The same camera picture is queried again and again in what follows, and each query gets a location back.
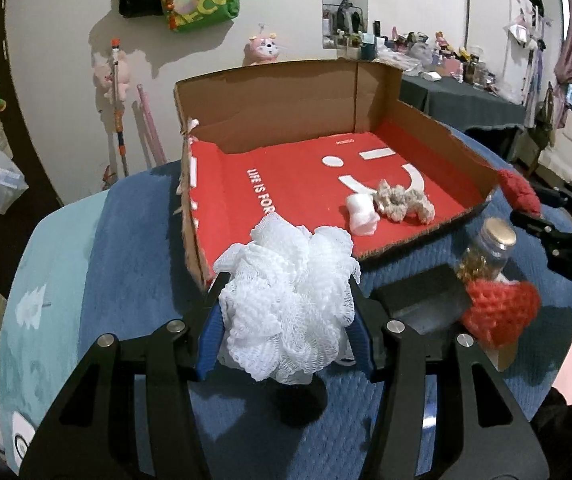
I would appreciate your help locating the red lined cardboard box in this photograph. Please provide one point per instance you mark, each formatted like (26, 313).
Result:
(297, 138)

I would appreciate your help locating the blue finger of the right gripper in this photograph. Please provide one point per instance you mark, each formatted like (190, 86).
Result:
(533, 225)

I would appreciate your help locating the pink plush toy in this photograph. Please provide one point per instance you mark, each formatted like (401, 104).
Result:
(261, 50)

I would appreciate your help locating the dark green covered table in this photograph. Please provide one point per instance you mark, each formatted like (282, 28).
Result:
(460, 105)

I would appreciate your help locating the glass jar gold lid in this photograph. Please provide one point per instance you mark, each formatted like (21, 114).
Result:
(488, 252)

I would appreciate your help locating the red crochet hat doll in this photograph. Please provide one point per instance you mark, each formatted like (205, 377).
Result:
(499, 314)

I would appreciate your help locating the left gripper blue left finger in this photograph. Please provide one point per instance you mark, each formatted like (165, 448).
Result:
(89, 430)

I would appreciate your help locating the white wardrobe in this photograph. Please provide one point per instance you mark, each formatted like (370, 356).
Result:
(506, 57)

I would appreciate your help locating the wall mirror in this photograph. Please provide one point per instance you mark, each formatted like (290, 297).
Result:
(345, 5)

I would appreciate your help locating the beige knit scrunchie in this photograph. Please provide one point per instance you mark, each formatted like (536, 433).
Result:
(396, 203)

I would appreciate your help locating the black fuzzy scrunchie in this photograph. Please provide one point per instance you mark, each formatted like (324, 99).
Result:
(297, 406)

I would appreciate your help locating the white plastic bag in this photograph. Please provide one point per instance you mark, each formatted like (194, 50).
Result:
(12, 183)

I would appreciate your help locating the red crochet heart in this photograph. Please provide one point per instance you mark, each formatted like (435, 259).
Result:
(519, 193)

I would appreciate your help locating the blue bed blanket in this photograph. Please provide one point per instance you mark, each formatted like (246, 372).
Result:
(118, 266)

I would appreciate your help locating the black glitter box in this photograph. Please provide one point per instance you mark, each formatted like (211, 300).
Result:
(429, 302)

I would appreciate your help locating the white mesh bath pouf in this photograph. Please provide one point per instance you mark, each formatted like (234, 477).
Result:
(288, 304)

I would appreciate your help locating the white power socket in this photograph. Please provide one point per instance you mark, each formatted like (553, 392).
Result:
(22, 435)

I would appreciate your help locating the orange handled mop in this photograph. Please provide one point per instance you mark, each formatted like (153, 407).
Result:
(117, 104)

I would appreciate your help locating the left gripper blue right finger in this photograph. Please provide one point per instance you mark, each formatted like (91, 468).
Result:
(481, 432)

